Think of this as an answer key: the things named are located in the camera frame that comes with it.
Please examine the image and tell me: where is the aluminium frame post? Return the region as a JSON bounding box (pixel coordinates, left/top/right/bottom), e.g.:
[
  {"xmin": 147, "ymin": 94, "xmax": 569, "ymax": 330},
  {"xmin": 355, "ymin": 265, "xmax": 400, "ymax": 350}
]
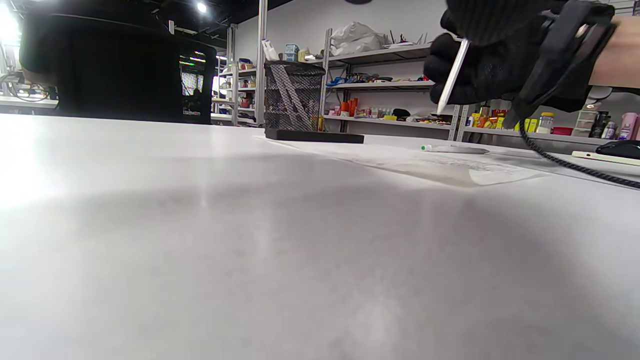
[
  {"xmin": 226, "ymin": 24, "xmax": 240, "ymax": 123},
  {"xmin": 255, "ymin": 0, "xmax": 269, "ymax": 123}
]

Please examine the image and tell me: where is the white plastic bag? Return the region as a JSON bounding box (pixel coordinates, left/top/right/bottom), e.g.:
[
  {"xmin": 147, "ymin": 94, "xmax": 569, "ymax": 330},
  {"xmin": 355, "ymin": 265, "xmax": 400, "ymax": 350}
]
[{"xmin": 329, "ymin": 21, "xmax": 387, "ymax": 57}]

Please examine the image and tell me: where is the white desk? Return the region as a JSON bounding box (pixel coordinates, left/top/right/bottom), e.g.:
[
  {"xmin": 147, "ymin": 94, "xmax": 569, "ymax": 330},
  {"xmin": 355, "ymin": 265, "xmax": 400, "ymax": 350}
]
[{"xmin": 0, "ymin": 96, "xmax": 261, "ymax": 123}]

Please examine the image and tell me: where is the black office chair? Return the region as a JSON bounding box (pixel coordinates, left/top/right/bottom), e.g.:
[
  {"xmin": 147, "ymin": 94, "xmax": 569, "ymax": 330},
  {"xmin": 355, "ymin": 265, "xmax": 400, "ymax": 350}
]
[{"xmin": 50, "ymin": 12, "xmax": 218, "ymax": 125}]

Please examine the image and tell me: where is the white flat device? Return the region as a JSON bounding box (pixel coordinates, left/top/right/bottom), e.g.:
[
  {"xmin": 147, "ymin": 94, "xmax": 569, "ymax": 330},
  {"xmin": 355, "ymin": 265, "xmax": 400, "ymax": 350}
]
[{"xmin": 571, "ymin": 150, "xmax": 640, "ymax": 167}]

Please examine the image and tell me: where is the grey metal shelving unit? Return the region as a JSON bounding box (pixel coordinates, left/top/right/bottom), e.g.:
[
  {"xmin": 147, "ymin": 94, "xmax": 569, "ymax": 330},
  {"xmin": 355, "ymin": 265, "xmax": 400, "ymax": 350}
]
[
  {"xmin": 320, "ymin": 27, "xmax": 463, "ymax": 141},
  {"xmin": 452, "ymin": 85, "xmax": 640, "ymax": 151}
]

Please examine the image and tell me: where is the clear jar yellow lid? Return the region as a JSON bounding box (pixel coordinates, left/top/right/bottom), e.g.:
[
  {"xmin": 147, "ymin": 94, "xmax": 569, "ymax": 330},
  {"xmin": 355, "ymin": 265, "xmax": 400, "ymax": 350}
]
[{"xmin": 536, "ymin": 111, "xmax": 557, "ymax": 135}]

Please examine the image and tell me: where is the lined paper sheet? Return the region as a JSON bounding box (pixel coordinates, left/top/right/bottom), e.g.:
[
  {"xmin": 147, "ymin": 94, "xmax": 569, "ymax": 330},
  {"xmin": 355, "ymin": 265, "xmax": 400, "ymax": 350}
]
[{"xmin": 255, "ymin": 136, "xmax": 551, "ymax": 188}]

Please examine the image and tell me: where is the black braided cable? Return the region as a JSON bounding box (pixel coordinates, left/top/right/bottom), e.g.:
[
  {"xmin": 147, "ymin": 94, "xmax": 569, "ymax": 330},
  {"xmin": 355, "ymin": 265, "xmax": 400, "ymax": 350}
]
[{"xmin": 518, "ymin": 120, "xmax": 640, "ymax": 190}]

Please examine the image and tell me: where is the black computer mouse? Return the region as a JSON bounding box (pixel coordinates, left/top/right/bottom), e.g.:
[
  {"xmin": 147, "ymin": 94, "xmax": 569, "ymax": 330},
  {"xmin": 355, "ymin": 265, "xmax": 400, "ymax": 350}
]
[{"xmin": 595, "ymin": 140, "xmax": 640, "ymax": 160}]

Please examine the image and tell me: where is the person's left hand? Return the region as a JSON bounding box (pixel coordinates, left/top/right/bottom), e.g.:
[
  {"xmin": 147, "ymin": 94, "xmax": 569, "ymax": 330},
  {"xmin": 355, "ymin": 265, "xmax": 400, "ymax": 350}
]
[{"xmin": 446, "ymin": 0, "xmax": 556, "ymax": 47}]

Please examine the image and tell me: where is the white mechanical pencil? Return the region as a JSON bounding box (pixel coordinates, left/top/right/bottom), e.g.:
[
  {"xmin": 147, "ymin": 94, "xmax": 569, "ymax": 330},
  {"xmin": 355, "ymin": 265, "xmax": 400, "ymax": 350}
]
[
  {"xmin": 277, "ymin": 64, "xmax": 306, "ymax": 129},
  {"xmin": 420, "ymin": 144, "xmax": 491, "ymax": 155},
  {"xmin": 270, "ymin": 65, "xmax": 298, "ymax": 130},
  {"xmin": 436, "ymin": 39, "xmax": 472, "ymax": 116}
]

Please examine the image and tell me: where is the person's right hand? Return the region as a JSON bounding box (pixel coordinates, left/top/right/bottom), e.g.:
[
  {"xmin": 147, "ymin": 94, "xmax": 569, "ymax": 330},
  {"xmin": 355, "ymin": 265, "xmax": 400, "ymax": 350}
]
[{"xmin": 424, "ymin": 20, "xmax": 598, "ymax": 113}]

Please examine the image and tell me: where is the person's right forearm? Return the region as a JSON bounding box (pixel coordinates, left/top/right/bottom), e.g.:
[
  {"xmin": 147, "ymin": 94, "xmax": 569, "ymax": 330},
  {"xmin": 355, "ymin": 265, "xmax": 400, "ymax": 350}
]
[{"xmin": 590, "ymin": 15, "xmax": 640, "ymax": 90}]

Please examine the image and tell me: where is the black mesh pencil holder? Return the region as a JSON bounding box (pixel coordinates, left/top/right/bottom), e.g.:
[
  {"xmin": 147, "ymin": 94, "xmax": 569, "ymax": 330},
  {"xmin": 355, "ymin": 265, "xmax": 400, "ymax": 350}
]
[{"xmin": 263, "ymin": 60, "xmax": 327, "ymax": 132}]

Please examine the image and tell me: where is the pink bottle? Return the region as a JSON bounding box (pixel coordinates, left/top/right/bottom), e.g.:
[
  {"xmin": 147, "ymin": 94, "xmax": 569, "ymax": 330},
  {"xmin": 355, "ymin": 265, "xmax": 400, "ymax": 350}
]
[{"xmin": 619, "ymin": 112, "xmax": 640, "ymax": 141}]

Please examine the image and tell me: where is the black rectangular block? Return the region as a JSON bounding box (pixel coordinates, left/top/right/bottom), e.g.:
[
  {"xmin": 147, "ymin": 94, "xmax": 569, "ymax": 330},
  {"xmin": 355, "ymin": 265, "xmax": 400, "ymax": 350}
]
[{"xmin": 264, "ymin": 128, "xmax": 365, "ymax": 145}]

